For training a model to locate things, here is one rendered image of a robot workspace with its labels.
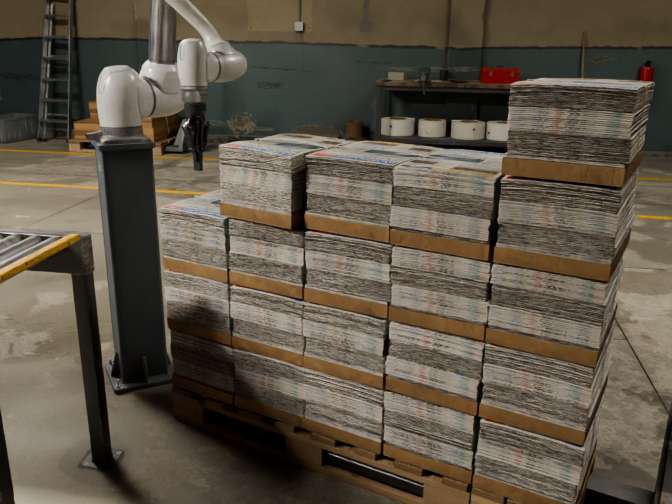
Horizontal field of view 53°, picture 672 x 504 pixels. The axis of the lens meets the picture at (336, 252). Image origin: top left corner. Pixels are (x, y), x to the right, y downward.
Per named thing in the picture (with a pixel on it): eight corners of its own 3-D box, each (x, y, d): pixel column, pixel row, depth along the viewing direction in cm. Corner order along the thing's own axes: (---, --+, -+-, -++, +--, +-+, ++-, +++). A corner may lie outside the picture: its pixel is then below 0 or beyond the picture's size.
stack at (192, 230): (234, 376, 286) (227, 185, 261) (504, 460, 232) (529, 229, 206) (171, 419, 254) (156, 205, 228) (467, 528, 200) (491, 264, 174)
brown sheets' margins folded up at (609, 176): (506, 423, 228) (536, 138, 198) (597, 449, 214) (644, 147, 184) (469, 486, 196) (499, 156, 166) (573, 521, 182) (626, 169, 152)
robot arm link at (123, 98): (89, 125, 253) (84, 65, 247) (129, 121, 267) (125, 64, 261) (116, 129, 244) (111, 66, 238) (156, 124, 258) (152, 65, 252)
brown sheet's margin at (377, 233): (362, 203, 234) (362, 190, 233) (439, 214, 220) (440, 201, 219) (303, 227, 203) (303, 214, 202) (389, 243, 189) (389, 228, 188)
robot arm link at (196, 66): (193, 87, 224) (221, 85, 235) (190, 38, 220) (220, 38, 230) (171, 85, 230) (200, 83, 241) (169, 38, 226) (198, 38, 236)
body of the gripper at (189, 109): (195, 104, 228) (196, 131, 231) (211, 102, 235) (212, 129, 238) (178, 103, 231) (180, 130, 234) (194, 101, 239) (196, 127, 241)
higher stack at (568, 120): (502, 460, 232) (542, 75, 193) (593, 488, 218) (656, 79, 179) (465, 526, 200) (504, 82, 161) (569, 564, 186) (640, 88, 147)
